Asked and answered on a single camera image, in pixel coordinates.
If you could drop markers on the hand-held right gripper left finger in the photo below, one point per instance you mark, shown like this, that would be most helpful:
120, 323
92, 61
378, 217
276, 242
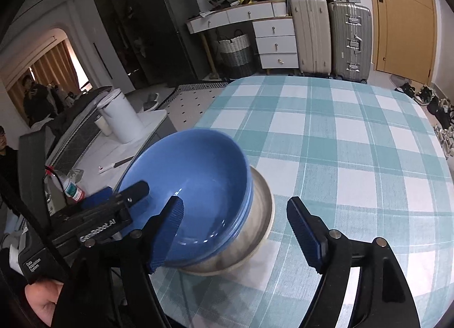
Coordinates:
166, 232

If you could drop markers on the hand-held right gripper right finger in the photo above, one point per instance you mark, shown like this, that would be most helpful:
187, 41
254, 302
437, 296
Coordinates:
305, 236

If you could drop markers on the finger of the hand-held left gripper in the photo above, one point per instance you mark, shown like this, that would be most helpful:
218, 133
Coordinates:
136, 189
96, 197

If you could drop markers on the cream round plate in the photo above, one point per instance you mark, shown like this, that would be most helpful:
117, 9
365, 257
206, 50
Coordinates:
261, 204
227, 270

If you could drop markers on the blue bowl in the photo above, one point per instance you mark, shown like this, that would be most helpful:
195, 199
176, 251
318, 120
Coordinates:
198, 179
241, 223

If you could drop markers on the person's left hand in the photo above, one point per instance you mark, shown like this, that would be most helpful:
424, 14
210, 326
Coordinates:
42, 296

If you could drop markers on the bottle with red green label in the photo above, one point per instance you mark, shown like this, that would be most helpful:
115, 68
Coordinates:
72, 189

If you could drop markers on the marble top side table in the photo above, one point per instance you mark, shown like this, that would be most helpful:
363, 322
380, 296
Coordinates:
117, 152

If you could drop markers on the grey quilted cushion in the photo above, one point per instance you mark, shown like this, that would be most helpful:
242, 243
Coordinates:
78, 129

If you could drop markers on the small white cup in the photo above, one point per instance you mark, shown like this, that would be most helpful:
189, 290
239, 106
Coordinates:
103, 126

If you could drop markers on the white electric kettle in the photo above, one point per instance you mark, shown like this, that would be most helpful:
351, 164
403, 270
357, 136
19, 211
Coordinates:
122, 119

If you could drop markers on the teal checked tablecloth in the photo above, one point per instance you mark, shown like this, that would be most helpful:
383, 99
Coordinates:
337, 158

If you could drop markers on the grey slipper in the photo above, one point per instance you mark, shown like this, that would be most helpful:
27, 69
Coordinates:
150, 101

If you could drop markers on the white dotted rug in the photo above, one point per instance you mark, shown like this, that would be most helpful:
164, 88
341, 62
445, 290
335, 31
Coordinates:
195, 104

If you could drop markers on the brown curtain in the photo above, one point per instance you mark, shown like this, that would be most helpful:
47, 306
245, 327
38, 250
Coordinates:
53, 65

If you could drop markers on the dark grey fridge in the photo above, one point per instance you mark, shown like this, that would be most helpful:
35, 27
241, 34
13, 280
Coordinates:
166, 26

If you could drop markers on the grey white woven basket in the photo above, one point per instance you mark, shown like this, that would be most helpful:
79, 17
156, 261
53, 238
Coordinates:
237, 57

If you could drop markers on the dark wardrobe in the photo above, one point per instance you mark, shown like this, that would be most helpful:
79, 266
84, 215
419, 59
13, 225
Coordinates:
113, 23

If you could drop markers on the grey door mat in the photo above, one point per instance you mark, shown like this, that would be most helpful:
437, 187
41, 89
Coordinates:
400, 80

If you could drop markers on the pile of dark shoes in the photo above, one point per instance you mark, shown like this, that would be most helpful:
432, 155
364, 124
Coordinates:
436, 108

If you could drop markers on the white dresser with drawers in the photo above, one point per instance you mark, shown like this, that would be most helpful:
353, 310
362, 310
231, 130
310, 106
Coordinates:
275, 44

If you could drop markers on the beige hard suitcase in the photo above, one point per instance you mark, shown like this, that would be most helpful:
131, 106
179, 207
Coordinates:
310, 37

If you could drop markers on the silver hard suitcase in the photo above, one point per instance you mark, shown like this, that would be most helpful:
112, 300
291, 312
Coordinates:
349, 30

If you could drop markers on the wooden door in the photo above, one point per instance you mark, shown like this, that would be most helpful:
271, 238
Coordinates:
404, 23

